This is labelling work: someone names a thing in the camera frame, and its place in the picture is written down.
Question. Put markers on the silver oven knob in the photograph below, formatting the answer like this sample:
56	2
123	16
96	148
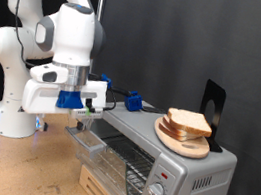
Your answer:
156	191

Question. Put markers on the wooden box under oven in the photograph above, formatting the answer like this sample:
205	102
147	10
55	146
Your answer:
88	181

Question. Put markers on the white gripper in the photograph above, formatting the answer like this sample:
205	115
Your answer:
39	98

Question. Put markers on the round wooden board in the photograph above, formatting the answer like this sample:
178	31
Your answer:
182	148

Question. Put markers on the metal spatula with blue block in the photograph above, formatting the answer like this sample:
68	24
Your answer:
133	102

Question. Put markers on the silver toaster oven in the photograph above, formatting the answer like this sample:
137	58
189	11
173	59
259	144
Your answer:
142	123

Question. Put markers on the black metal bookend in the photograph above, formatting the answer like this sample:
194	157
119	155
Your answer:
220	96

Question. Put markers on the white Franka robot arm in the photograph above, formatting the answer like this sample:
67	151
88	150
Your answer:
70	32

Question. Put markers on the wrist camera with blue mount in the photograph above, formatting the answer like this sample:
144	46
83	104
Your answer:
69	99

